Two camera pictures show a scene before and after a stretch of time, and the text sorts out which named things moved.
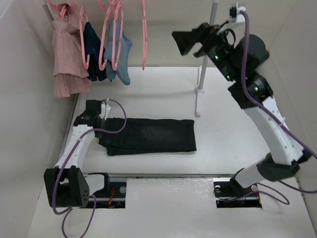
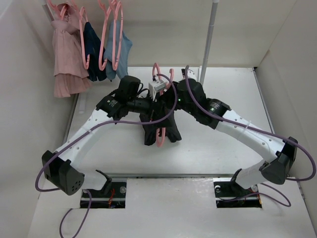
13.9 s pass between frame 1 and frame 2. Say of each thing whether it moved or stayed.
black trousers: moved
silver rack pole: stayed
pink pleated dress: stayed
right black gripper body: moved
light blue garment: stayed
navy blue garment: stayed
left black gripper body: moved
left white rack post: stayed
